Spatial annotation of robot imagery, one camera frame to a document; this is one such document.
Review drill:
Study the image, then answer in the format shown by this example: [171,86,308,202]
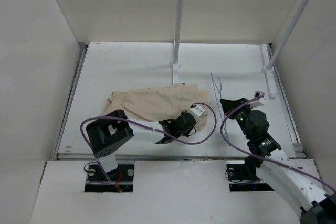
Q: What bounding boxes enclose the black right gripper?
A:
[220,98,253,140]

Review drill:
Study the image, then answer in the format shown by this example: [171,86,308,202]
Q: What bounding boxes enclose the beige trousers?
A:
[103,83,208,122]

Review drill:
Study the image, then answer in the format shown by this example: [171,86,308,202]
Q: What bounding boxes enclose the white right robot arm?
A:
[220,93,335,223]

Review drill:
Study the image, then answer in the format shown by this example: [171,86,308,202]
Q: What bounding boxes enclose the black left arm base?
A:
[83,162,135,193]

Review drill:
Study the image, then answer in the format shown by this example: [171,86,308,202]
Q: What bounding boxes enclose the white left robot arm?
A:
[85,105,205,182]

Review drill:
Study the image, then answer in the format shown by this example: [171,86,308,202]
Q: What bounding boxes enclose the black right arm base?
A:
[225,158,273,193]

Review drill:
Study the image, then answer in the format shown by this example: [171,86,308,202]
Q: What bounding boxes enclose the white right rack pole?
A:
[260,0,310,99]

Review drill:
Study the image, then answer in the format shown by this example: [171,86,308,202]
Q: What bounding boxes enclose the white rack pole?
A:
[260,0,310,99]
[171,0,183,84]

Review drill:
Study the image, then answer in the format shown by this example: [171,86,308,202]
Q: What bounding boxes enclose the white centre rack pole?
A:
[171,0,183,84]

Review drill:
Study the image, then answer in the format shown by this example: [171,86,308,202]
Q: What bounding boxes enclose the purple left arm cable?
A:
[80,102,217,184]

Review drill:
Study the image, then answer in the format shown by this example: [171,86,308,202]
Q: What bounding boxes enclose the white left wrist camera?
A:
[188,105,205,119]

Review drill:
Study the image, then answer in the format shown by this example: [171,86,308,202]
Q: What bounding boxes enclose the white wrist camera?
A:
[255,91,266,101]
[188,105,205,119]

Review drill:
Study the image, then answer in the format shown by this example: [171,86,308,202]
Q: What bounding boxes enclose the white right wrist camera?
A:
[255,91,266,101]

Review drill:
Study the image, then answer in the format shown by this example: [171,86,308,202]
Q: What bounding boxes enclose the aluminium right frame rail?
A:
[266,42,307,154]

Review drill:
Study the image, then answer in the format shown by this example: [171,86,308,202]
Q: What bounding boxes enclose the aluminium frame rail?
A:
[266,42,307,154]
[55,153,245,161]
[50,42,89,160]

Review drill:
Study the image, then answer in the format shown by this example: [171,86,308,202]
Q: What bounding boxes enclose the aluminium front frame rail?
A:
[55,153,245,161]

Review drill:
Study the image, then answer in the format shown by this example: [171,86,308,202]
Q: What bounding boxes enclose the aluminium left frame rail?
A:
[50,42,89,160]

